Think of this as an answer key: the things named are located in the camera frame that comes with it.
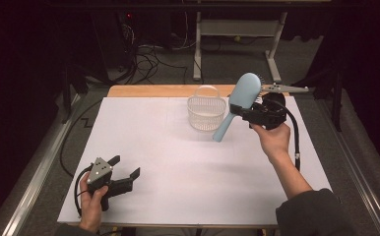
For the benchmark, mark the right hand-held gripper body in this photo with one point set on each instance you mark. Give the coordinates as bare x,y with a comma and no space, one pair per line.
266,114

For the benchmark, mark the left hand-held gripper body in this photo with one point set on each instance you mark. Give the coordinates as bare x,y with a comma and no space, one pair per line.
100,170

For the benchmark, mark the light blue hairbrush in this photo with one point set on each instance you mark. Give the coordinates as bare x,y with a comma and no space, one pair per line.
245,88

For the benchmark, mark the white plastic basket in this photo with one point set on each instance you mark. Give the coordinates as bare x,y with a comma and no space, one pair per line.
206,123

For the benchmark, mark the person's right hand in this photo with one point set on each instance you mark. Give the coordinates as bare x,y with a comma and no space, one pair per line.
275,141

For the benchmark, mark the person's left hand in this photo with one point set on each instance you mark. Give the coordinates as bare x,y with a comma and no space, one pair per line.
91,209

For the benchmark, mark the white table sheet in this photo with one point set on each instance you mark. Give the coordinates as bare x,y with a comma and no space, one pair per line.
178,196

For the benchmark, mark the black metal stand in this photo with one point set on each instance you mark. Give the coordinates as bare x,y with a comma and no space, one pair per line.
67,95
337,105

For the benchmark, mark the small yellow object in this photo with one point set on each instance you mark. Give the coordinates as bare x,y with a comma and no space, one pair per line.
237,38

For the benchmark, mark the black computer tower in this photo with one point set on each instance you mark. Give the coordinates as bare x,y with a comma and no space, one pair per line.
112,39

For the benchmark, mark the aluminium floor rail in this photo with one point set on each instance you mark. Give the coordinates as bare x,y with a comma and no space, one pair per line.
358,170
37,177

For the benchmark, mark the white metal desk frame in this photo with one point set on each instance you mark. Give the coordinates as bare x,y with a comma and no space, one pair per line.
237,28

